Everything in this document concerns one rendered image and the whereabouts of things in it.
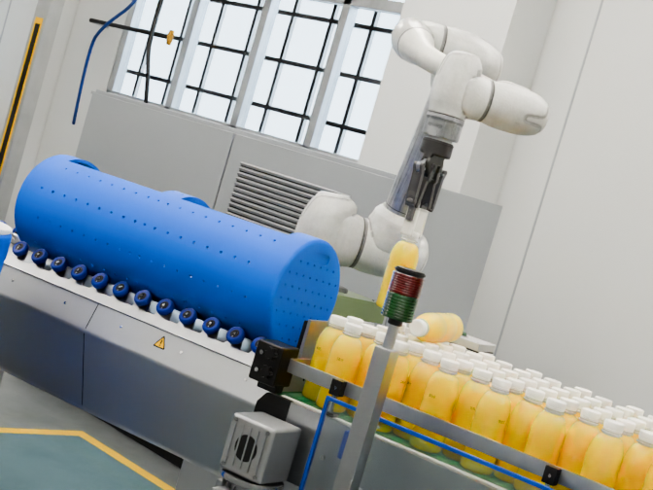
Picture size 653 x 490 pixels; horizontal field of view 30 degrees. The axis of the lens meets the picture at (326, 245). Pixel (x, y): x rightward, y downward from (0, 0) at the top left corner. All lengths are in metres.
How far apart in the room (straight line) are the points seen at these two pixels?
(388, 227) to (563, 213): 2.21
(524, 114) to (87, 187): 1.13
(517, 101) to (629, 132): 2.69
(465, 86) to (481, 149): 2.82
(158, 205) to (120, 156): 2.74
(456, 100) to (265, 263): 0.58
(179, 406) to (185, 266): 0.34
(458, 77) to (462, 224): 1.93
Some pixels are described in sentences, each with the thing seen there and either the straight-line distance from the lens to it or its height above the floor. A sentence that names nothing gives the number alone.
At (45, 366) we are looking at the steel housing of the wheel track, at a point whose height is 0.70.
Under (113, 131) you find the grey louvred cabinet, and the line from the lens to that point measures 5.88.
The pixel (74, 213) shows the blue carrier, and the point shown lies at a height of 1.11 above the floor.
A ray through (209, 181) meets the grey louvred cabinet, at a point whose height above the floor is 1.20.
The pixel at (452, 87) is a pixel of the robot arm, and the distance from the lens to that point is 2.84.
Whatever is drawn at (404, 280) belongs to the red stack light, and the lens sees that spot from 2.33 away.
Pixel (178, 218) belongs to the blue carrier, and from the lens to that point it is 3.01.
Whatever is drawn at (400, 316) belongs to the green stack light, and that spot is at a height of 1.17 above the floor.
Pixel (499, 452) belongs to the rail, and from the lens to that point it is 2.45.
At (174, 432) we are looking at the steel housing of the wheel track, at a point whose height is 0.68.
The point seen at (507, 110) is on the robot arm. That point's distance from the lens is 2.88.
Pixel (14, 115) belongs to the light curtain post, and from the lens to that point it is 4.04.
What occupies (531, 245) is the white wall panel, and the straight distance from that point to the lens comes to 5.70.
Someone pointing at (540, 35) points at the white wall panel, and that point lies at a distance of 5.87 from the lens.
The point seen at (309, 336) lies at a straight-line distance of 2.85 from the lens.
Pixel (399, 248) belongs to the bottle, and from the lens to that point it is 2.86.
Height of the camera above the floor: 1.41
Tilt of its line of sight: 4 degrees down
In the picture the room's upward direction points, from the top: 16 degrees clockwise
